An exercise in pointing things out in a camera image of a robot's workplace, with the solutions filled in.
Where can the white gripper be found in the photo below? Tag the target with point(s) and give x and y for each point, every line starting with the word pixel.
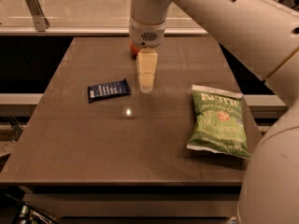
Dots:
pixel 147 34

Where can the red apple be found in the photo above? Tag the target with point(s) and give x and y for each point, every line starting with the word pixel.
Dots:
pixel 133 48

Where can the glass railing panel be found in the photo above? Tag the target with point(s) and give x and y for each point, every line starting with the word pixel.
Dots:
pixel 94 16

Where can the brown table with drawers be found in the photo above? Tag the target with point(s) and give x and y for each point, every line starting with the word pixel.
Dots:
pixel 125 156

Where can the green jalapeno chips bag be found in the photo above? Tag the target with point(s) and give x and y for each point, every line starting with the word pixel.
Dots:
pixel 219 124

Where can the blue rxbar blueberry wrapper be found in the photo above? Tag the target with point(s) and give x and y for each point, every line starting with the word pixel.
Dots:
pixel 108 90

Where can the left metal railing bracket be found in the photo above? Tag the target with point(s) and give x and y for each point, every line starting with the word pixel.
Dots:
pixel 40 21

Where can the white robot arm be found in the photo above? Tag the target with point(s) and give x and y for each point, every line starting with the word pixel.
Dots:
pixel 262 36

